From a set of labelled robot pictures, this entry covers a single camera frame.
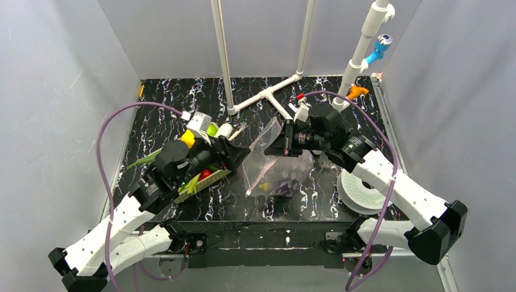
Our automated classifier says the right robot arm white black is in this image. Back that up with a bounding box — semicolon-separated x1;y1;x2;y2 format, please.
264;104;468;265

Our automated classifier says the green onion with white root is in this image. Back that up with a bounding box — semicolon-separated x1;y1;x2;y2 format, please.
127;122;248;169

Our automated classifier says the clear zip top bag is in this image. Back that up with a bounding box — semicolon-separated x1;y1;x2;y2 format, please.
239;117;315;197

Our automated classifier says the cream woven basket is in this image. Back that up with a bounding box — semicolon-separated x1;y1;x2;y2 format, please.
173;169;231;204

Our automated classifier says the white radish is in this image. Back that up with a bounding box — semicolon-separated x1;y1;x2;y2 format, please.
215;123;234;139

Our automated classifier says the green apple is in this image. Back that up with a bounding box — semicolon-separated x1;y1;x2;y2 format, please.
206;122;219;137

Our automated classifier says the blue clamp fitting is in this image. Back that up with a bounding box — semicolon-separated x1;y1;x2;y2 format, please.
365;33;393;64

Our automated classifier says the yellow lemon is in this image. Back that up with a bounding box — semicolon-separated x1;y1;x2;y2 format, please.
180;130;196;149

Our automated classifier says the purple cable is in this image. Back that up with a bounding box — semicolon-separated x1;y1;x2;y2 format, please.
96;101;190;292
298;91;399;292

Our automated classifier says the white pvc pipe frame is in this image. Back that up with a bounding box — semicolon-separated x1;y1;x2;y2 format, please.
210;0;319;122

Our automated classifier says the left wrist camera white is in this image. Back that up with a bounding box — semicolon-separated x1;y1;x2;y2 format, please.
186;111;212;145

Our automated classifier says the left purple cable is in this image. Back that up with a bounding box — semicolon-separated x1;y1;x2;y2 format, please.
96;101;190;292

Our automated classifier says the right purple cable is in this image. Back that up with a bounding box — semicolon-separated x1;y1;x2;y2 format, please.
298;91;399;292

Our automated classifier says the red tomato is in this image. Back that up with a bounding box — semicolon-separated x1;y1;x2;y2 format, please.
199;169;212;181

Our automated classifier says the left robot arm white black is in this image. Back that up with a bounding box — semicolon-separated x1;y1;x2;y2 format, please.
48;136;251;291

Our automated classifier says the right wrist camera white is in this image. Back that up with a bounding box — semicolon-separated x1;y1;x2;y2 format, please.
288;93;310;123

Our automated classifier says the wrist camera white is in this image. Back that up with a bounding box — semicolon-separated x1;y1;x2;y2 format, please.
288;93;310;123
186;111;212;145

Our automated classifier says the orange clamp fitting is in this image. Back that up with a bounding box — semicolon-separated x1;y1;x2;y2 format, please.
346;84;369;100

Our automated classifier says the white jointed pipe stand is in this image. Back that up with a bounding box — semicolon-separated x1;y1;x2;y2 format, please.
337;0;395;97

